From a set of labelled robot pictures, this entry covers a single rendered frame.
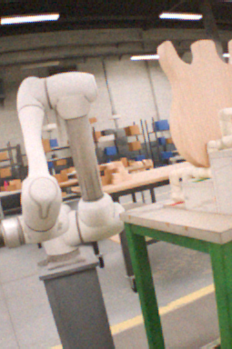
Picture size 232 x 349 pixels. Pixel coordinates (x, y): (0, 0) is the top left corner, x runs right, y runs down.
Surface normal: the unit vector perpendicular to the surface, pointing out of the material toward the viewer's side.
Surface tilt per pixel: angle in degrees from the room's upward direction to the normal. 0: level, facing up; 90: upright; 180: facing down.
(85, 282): 90
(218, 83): 90
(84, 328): 90
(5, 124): 90
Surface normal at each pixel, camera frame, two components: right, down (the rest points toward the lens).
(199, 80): 0.37, 0.00
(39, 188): 0.27, -0.38
